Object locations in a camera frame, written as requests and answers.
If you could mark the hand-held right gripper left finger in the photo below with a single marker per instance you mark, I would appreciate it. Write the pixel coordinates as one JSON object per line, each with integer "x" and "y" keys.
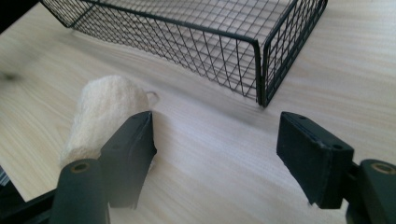
{"x": 127, "y": 161}

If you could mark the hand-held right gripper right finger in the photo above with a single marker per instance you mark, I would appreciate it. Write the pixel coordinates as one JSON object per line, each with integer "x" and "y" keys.
{"x": 314, "y": 161}

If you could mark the white towel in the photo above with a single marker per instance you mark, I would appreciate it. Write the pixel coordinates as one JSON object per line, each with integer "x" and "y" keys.
{"x": 106, "y": 112}

